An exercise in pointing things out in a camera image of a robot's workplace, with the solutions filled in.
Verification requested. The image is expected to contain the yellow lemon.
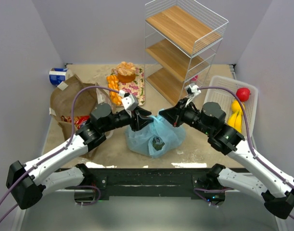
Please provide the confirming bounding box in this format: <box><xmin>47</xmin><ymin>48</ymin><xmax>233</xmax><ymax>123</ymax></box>
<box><xmin>231</xmin><ymin>100</ymin><xmax>242</xmax><ymax>113</ymax></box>

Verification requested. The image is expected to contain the white wire wooden shelf rack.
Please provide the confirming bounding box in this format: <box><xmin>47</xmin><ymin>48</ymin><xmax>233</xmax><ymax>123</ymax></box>
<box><xmin>144</xmin><ymin>0</ymin><xmax>229</xmax><ymax>104</ymax></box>

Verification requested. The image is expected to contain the peeled orange on cup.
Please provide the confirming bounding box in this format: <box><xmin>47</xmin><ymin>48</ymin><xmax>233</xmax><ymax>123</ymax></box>
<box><xmin>116</xmin><ymin>61</ymin><xmax>136</xmax><ymax>83</ymax></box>

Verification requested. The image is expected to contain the red snack packet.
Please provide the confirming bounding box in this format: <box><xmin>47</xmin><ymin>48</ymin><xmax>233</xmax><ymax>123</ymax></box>
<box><xmin>61</xmin><ymin>115</ymin><xmax>89</xmax><ymax>129</ymax></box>

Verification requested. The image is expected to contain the floral pattern tray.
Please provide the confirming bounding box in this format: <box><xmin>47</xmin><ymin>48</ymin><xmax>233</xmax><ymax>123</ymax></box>
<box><xmin>106</xmin><ymin>67</ymin><xmax>145</xmax><ymax>106</ymax></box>

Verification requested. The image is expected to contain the brown paper grocery bag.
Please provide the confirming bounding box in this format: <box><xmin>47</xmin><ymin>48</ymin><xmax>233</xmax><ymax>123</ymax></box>
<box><xmin>49</xmin><ymin>74</ymin><xmax>114</xmax><ymax>159</ymax></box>

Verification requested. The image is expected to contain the green melon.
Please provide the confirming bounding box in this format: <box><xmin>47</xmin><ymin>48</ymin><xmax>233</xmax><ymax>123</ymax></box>
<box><xmin>152</xmin><ymin>137</ymin><xmax>165</xmax><ymax>151</ymax></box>

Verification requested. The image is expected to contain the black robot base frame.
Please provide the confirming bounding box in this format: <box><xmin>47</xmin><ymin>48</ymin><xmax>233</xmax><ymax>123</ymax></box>
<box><xmin>51</xmin><ymin>163</ymin><xmax>248</xmax><ymax>202</ymax></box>

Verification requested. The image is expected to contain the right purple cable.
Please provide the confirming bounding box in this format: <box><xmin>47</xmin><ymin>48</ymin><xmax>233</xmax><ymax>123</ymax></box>
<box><xmin>197</xmin><ymin>86</ymin><xmax>294</xmax><ymax>223</ymax></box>

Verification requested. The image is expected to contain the yellow banana bunch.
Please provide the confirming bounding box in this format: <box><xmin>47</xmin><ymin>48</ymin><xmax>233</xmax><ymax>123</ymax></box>
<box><xmin>227</xmin><ymin>109</ymin><xmax>243</xmax><ymax>133</ymax></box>

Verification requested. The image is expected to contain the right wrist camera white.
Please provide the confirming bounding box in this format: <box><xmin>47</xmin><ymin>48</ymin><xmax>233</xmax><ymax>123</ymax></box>
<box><xmin>185</xmin><ymin>83</ymin><xmax>201</xmax><ymax>107</ymax></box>

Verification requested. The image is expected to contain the white plastic fruit basket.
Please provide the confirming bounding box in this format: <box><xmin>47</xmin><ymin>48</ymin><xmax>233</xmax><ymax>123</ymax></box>
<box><xmin>204</xmin><ymin>76</ymin><xmax>258</xmax><ymax>136</ymax></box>

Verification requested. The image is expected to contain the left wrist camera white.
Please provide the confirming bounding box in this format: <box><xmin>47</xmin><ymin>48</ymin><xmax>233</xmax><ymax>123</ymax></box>
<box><xmin>121</xmin><ymin>93</ymin><xmax>139</xmax><ymax>116</ymax></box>

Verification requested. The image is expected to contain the blue plastic bag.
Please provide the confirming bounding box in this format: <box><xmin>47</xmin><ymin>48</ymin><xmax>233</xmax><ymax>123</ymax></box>
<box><xmin>125</xmin><ymin>115</ymin><xmax>186</xmax><ymax>158</ymax></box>

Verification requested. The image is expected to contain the blue white paper roll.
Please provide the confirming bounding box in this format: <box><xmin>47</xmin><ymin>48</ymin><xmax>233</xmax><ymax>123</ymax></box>
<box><xmin>49</xmin><ymin>68</ymin><xmax>73</xmax><ymax>86</ymax></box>

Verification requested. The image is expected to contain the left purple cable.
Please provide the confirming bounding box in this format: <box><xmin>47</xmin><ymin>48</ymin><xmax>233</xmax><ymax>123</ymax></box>
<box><xmin>0</xmin><ymin>86</ymin><xmax>125</xmax><ymax>231</ymax></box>

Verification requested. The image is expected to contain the purple cable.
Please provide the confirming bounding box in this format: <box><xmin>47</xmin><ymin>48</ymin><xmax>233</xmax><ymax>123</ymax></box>
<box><xmin>0</xmin><ymin>86</ymin><xmax>125</xmax><ymax>231</ymax></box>
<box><xmin>197</xmin><ymin>86</ymin><xmax>294</xmax><ymax>223</ymax></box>

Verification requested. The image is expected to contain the red apple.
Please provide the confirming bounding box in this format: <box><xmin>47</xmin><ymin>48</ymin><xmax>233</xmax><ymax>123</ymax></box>
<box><xmin>236</xmin><ymin>88</ymin><xmax>251</xmax><ymax>102</ymax></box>

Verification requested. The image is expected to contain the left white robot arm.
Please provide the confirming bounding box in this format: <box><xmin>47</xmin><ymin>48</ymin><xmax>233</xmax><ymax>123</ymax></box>
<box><xmin>6</xmin><ymin>103</ymin><xmax>153</xmax><ymax>210</ymax></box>

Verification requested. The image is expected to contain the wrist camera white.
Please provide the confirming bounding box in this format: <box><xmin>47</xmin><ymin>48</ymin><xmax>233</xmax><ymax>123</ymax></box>
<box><xmin>121</xmin><ymin>93</ymin><xmax>139</xmax><ymax>116</ymax></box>
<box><xmin>185</xmin><ymin>83</ymin><xmax>201</xmax><ymax>107</ymax></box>

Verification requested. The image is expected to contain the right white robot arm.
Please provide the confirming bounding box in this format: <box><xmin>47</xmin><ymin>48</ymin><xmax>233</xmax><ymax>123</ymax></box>
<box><xmin>159</xmin><ymin>98</ymin><xmax>294</xmax><ymax>219</ymax></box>

